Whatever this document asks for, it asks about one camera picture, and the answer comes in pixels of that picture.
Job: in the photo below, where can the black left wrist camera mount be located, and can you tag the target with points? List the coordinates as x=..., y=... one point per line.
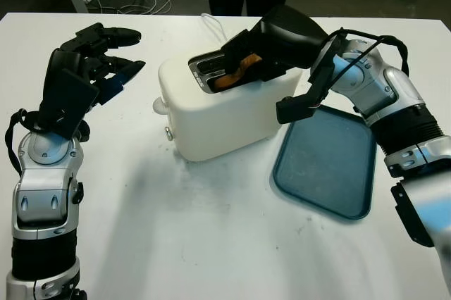
x=70, y=103

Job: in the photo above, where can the brown toast slice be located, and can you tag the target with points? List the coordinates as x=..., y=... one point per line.
x=225, y=81

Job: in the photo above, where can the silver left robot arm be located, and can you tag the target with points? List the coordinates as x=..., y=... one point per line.
x=42, y=180

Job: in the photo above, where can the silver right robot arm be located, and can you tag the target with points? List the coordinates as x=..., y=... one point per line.
x=398, y=92

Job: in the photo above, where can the dark teal plastic tray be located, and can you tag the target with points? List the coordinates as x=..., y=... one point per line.
x=324, y=166

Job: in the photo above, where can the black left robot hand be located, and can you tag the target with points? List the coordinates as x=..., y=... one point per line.
x=63, y=58

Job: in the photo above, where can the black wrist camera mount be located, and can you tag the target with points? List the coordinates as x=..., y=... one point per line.
x=70, y=103
x=296, y=110

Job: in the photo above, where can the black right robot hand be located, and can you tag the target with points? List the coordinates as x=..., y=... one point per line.
x=292, y=36

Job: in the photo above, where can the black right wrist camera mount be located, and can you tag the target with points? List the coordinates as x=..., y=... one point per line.
x=296, y=110

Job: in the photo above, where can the cream white toaster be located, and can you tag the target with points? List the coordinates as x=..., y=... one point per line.
x=218, y=120

